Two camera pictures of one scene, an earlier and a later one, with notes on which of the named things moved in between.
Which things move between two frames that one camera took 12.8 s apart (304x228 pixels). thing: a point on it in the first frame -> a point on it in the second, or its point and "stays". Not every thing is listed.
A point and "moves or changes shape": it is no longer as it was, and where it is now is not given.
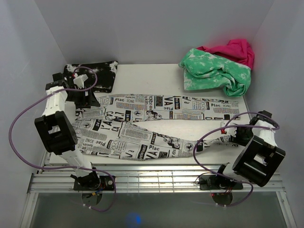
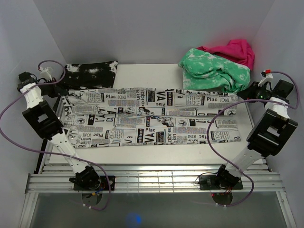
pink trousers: (237, 51) stays
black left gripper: (88, 101) -> (57, 90)
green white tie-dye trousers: (203, 70) stays
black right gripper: (237, 140) -> (249, 93)
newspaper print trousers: (110, 128) moves or changes shape
